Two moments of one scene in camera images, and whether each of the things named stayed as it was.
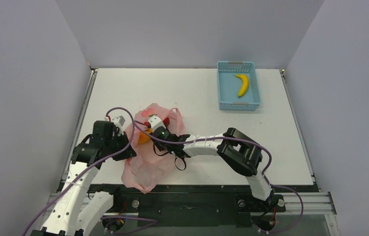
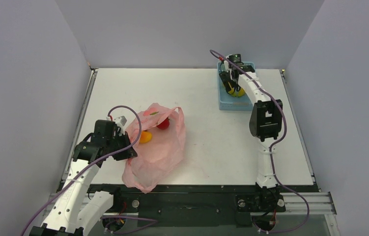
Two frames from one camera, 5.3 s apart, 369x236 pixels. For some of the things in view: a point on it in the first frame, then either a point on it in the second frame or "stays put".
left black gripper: x=128 y=152 stays put
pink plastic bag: x=150 y=168 stays put
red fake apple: x=166 y=121 stays put
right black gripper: x=157 y=134 to x=228 y=77
